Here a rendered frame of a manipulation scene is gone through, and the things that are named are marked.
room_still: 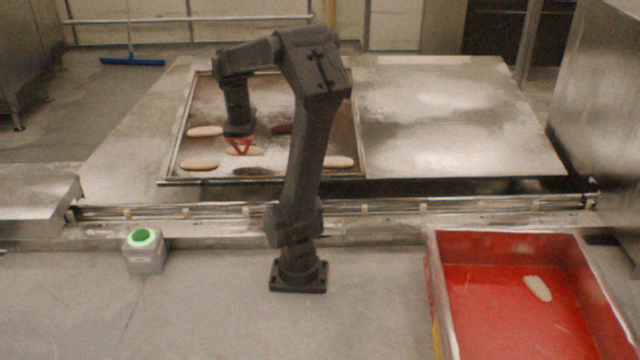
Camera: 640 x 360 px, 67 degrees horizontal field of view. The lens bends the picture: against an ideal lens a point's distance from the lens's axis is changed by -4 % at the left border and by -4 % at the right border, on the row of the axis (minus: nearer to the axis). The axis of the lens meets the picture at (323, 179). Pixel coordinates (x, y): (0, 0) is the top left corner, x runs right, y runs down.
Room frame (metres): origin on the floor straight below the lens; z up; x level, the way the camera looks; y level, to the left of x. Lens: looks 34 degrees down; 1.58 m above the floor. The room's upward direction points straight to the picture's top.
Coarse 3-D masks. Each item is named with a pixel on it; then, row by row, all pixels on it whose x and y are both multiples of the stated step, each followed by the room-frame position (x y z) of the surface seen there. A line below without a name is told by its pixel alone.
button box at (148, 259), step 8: (128, 232) 0.81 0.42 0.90; (160, 232) 0.82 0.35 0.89; (152, 240) 0.79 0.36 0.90; (160, 240) 0.81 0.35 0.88; (128, 248) 0.76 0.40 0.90; (136, 248) 0.77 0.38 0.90; (144, 248) 0.77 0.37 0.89; (152, 248) 0.77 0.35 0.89; (160, 248) 0.80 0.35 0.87; (168, 248) 0.84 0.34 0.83; (128, 256) 0.76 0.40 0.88; (136, 256) 0.76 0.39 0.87; (144, 256) 0.76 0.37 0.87; (152, 256) 0.76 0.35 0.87; (160, 256) 0.79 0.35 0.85; (128, 264) 0.76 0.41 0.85; (136, 264) 0.76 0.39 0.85; (144, 264) 0.76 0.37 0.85; (152, 264) 0.76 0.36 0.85; (160, 264) 0.78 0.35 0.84; (128, 272) 0.76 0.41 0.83; (136, 272) 0.76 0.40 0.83; (144, 272) 0.76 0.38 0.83; (152, 272) 0.76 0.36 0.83; (160, 272) 0.77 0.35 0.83
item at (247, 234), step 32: (64, 224) 0.88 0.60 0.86; (96, 224) 0.88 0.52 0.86; (128, 224) 0.88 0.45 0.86; (160, 224) 0.88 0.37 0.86; (192, 224) 0.89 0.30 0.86; (224, 224) 0.89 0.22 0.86; (256, 224) 0.89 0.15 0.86; (352, 224) 0.89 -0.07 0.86; (384, 224) 0.89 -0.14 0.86; (416, 224) 0.89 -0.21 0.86; (448, 224) 0.89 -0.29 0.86; (512, 224) 0.88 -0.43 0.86; (544, 224) 0.88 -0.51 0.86; (576, 224) 0.88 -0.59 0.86
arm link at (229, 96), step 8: (240, 80) 1.05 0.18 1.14; (224, 88) 1.03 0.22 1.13; (232, 88) 1.02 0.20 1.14; (240, 88) 1.03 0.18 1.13; (248, 88) 1.05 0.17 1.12; (224, 96) 1.04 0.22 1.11; (232, 96) 1.02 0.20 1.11; (240, 96) 1.03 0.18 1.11; (248, 96) 1.05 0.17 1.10; (232, 104) 1.03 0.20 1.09; (240, 104) 1.03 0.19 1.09
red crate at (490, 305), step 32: (448, 288) 0.72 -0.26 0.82; (480, 288) 0.72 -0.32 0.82; (512, 288) 0.72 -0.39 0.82; (480, 320) 0.64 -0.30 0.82; (512, 320) 0.64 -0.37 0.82; (544, 320) 0.63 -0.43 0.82; (576, 320) 0.63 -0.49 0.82; (480, 352) 0.56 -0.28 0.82; (512, 352) 0.56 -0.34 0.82; (544, 352) 0.56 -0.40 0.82; (576, 352) 0.56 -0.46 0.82
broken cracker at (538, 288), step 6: (534, 276) 0.74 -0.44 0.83; (528, 282) 0.73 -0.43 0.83; (534, 282) 0.73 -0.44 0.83; (540, 282) 0.73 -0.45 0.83; (534, 288) 0.71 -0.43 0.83; (540, 288) 0.71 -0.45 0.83; (546, 288) 0.71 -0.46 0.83; (534, 294) 0.70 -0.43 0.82; (540, 294) 0.70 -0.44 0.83; (546, 294) 0.69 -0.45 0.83; (546, 300) 0.68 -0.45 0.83
